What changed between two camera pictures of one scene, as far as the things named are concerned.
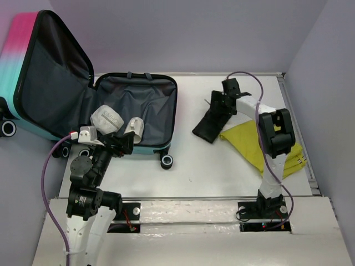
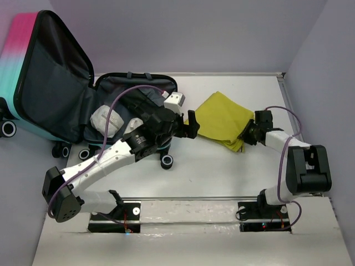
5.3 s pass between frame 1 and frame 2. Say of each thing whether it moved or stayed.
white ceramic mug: stayed
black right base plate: stayed
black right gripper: moved
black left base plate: stayed
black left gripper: moved
